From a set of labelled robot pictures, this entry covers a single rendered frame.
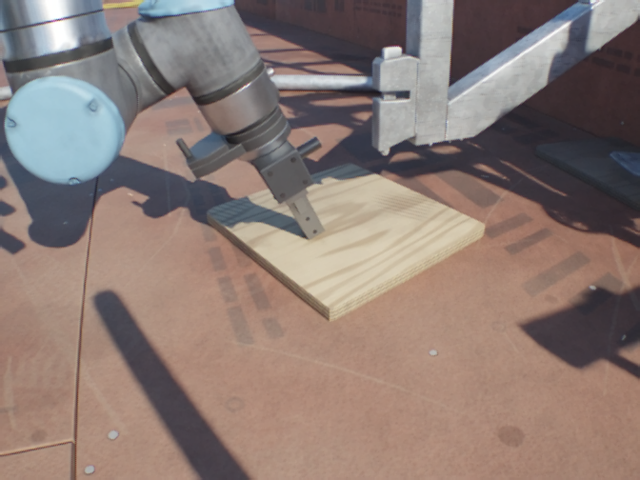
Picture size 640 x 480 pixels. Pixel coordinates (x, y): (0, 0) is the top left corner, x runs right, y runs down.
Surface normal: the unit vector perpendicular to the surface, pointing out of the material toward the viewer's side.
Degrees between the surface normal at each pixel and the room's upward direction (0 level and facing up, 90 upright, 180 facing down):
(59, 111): 95
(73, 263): 0
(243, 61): 80
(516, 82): 90
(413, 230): 0
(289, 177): 90
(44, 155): 95
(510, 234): 0
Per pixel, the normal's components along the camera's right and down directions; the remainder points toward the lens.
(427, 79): 0.35, 0.48
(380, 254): 0.00, -0.85
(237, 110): 0.15, 0.59
